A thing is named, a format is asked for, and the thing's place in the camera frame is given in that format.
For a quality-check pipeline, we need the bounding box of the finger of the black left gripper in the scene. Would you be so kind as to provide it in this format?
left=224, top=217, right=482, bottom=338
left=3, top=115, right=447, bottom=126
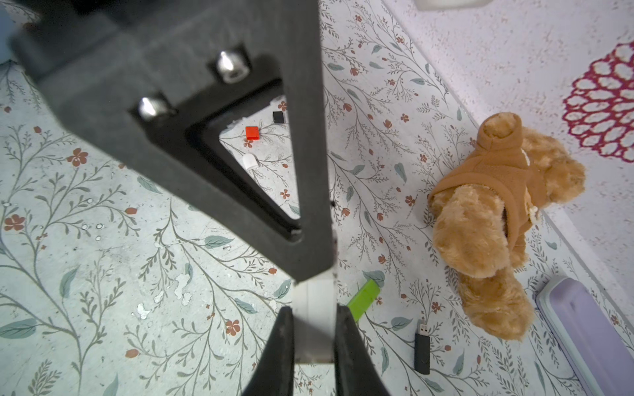
left=10, top=1, right=335, bottom=281

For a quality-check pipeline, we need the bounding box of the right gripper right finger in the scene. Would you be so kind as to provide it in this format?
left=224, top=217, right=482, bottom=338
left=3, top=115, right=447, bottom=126
left=334, top=305, right=389, bottom=396

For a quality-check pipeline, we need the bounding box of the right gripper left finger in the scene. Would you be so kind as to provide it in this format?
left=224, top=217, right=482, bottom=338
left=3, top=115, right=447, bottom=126
left=242, top=307, right=295, bottom=396

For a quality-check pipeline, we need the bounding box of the green usb drive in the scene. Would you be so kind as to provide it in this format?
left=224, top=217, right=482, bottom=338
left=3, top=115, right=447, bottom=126
left=347, top=279, right=381, bottom=323

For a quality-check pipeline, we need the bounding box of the white usb drive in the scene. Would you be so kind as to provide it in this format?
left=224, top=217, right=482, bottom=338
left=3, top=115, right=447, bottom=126
left=292, top=269, right=337, bottom=364

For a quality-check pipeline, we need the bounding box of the black usb drive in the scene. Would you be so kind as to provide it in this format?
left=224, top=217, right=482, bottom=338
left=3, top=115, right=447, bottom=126
left=414, top=320, right=431, bottom=376

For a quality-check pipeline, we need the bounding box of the small red usb cap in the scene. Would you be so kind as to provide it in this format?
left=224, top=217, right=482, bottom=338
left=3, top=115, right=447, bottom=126
left=245, top=126, right=260, bottom=141

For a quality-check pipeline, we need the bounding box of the small white usb cap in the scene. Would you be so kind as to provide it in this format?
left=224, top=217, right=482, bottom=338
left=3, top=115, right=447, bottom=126
left=242, top=153, right=259, bottom=171

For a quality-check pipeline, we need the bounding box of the small black usb cap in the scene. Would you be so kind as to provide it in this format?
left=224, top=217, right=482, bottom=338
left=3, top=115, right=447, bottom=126
left=272, top=112, right=285, bottom=124

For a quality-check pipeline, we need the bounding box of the brown teddy bear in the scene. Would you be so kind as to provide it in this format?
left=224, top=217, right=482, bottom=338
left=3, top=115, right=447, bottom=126
left=428, top=112, right=586, bottom=341

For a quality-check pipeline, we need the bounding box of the purple rectangular case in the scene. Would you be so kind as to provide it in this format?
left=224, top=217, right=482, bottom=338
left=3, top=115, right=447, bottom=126
left=536, top=277, right=633, bottom=395

